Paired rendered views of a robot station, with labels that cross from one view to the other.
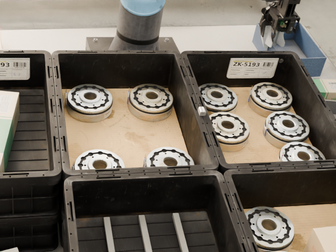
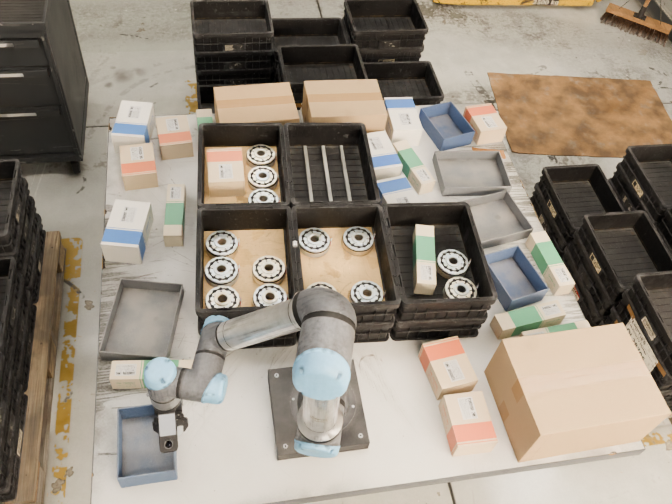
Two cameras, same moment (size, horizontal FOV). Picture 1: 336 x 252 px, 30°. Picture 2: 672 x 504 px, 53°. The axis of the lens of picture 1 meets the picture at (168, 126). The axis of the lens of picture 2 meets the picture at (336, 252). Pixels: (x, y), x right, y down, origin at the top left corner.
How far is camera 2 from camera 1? 2.45 m
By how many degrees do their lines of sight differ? 88
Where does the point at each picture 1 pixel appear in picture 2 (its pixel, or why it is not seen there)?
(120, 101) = not seen: hidden behind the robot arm
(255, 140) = (246, 270)
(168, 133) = (309, 276)
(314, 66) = (131, 411)
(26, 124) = (407, 284)
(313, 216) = not seen: hidden behind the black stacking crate
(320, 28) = not seen: outside the picture
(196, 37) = (243, 482)
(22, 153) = (405, 262)
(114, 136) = (347, 274)
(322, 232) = (240, 178)
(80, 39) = (373, 465)
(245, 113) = (245, 296)
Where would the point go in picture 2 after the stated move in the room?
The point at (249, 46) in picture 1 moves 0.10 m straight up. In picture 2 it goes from (183, 469) to (180, 456)
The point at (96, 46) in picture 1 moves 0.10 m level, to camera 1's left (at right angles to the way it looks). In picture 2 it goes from (358, 425) to (393, 433)
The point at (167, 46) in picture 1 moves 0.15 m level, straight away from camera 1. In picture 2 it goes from (286, 435) to (274, 487)
